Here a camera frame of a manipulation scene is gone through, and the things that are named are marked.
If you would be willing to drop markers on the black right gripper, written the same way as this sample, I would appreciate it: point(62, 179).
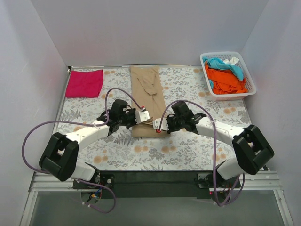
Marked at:
point(171, 123)

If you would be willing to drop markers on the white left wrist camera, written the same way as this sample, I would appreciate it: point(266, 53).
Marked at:
point(141, 115)

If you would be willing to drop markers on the beige t shirt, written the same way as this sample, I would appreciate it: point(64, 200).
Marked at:
point(148, 92)

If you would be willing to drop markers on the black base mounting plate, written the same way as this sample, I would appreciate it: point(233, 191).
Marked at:
point(157, 184)

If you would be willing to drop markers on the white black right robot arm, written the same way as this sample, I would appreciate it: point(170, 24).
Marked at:
point(252, 150)

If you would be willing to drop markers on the teal t shirt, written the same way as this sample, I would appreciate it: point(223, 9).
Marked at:
point(217, 63)

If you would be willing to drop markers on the white plastic laundry basket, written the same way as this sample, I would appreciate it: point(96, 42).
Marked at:
point(249, 84)

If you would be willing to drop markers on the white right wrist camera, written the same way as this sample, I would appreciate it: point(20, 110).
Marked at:
point(160, 124)

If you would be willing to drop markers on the aluminium frame rail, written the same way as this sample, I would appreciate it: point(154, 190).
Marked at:
point(260, 202)

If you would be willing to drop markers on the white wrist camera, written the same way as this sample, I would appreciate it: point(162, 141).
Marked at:
point(160, 124)
point(141, 115)

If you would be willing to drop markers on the floral patterned table mat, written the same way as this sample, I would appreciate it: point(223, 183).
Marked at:
point(182, 150)

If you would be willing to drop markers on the white cloth in basket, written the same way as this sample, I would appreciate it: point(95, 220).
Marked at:
point(233, 61)

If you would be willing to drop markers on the orange t shirt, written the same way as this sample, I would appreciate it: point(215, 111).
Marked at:
point(224, 82)

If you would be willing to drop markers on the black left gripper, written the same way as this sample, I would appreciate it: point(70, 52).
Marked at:
point(131, 117)

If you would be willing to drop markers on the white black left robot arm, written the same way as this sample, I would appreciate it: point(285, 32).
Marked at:
point(60, 157)

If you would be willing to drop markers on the folded pink t shirt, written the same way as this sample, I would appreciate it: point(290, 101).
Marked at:
point(84, 84)

